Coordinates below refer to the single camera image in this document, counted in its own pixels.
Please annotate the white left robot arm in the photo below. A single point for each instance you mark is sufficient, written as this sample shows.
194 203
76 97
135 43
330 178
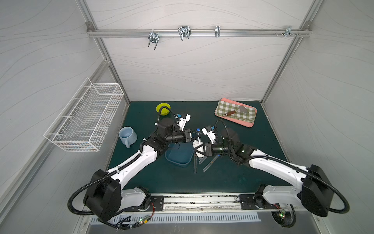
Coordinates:
105 195

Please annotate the yellow-green plastic bowl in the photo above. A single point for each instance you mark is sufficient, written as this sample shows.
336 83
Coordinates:
164 108

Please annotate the green checkered cloth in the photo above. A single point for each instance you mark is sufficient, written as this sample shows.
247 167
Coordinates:
236 111

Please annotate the spatula with wooden handle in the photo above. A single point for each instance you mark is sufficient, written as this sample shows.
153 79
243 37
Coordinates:
241 108

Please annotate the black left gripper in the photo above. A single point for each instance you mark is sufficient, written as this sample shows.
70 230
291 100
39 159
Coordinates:
187 135

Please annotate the test tube with blue cap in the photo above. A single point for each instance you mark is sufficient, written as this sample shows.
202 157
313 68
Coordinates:
201 160

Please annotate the aluminium top rail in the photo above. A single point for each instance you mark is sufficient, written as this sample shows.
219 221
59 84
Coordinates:
195 33

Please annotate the blue translucent plastic container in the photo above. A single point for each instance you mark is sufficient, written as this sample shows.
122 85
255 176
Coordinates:
180 154

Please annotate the metal clamp hook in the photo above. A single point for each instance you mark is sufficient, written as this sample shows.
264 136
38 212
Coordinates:
184 32

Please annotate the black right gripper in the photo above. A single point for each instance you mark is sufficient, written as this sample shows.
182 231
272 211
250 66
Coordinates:
208 149

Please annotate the white wire basket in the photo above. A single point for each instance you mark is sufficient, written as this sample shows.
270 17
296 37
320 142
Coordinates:
84 122

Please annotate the small metal ring hook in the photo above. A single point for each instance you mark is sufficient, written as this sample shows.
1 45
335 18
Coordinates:
217 31

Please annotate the pink tray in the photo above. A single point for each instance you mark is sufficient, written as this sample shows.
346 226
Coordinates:
236 112

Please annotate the white slotted cable duct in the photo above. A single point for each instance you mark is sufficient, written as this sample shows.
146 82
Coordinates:
186 218

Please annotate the metal U-bolt hook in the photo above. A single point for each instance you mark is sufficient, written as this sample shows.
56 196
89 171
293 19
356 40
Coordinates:
153 39

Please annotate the uncapped clear test tube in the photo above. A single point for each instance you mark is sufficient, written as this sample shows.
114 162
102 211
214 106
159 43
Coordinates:
195 164

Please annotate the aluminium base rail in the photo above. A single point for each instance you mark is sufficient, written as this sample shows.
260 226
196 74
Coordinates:
210 203

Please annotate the light blue ribbed mug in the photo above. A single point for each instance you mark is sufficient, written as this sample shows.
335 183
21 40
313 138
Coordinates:
127 136

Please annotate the metal bracket hook right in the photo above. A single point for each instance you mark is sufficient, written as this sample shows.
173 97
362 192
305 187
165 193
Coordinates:
288 33

